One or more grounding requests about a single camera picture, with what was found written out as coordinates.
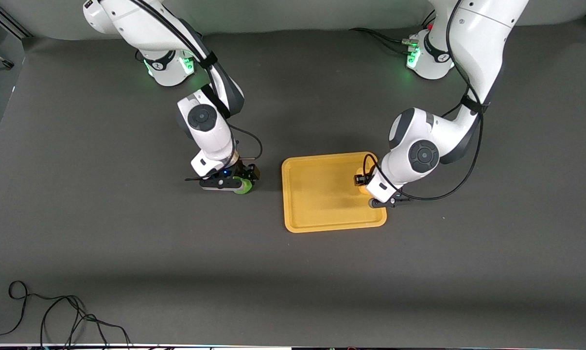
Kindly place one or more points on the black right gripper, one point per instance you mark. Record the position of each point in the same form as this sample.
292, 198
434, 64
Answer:
246, 172

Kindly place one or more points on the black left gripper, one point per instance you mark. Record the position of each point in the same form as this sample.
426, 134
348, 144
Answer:
360, 179

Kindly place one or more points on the yellow potato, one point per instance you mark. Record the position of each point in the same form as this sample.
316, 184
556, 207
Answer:
364, 190

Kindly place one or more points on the green apple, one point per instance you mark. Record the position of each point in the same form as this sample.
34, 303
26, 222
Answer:
244, 187

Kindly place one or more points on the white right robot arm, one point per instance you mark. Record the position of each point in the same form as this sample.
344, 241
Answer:
205, 126

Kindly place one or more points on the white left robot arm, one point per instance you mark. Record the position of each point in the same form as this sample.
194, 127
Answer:
424, 155

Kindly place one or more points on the yellow plastic tray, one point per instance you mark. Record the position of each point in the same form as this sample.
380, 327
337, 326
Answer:
322, 194

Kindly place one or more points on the dark grey table mat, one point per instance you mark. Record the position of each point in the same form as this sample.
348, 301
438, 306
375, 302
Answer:
128, 233

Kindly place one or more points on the black frame rail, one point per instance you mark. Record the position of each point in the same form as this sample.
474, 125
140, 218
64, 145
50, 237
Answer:
6, 22

